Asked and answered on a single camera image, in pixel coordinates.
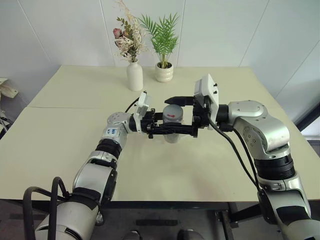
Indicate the dark rounded shape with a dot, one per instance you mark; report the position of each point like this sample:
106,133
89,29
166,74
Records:
188,235
132,236

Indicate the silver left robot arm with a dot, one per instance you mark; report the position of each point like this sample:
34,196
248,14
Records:
92,175

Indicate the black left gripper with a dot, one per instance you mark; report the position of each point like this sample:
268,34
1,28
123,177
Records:
147,122

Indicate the white ribbed plant pot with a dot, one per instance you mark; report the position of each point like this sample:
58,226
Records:
164,73

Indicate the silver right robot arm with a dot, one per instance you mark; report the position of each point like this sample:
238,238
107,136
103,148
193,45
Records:
262,127

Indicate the white ceramic vase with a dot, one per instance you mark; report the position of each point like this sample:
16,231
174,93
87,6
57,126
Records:
134,77

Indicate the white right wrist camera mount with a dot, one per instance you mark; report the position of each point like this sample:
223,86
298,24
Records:
210,87

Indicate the translucent plastic jar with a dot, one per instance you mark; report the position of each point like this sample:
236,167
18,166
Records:
172,139

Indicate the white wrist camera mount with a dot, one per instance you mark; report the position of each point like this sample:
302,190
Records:
210,87
143,103

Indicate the green palm plant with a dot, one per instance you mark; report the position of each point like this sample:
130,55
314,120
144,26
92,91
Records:
162,37

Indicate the white crumpled bag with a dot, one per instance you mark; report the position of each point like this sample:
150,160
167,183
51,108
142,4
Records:
8,88

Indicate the dried flower bouquet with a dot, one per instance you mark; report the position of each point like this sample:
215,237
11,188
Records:
128,37

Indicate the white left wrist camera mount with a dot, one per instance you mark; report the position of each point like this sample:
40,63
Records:
143,103

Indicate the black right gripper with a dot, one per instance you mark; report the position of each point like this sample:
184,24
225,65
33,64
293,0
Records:
201,117

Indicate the dark door frame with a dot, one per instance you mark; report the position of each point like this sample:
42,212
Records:
308,116

